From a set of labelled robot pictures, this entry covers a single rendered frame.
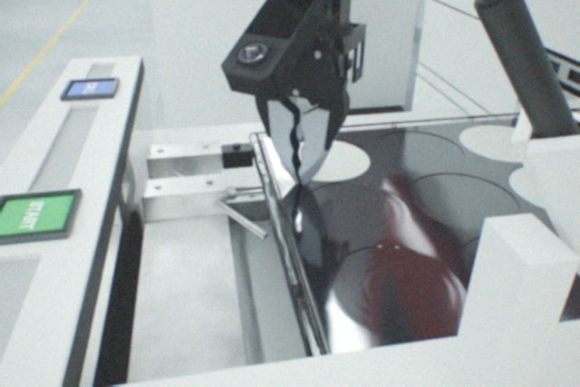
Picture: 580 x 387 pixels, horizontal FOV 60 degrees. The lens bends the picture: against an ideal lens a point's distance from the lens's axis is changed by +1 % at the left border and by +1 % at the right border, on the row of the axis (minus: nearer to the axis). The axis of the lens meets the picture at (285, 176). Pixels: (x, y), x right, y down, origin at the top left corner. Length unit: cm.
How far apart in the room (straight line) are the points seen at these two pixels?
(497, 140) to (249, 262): 33
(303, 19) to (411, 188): 21
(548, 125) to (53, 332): 25
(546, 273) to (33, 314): 25
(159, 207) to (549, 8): 55
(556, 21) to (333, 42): 39
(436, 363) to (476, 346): 3
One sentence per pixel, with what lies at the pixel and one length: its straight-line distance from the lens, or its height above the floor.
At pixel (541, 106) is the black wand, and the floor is 110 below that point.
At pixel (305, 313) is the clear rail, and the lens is 37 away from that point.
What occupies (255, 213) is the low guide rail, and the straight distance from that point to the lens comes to 59.
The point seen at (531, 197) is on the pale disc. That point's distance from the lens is 55.
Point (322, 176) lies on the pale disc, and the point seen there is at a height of 90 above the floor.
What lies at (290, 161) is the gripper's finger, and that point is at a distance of 49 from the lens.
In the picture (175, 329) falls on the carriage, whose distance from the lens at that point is 40.
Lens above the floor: 116
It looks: 30 degrees down
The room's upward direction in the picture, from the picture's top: straight up
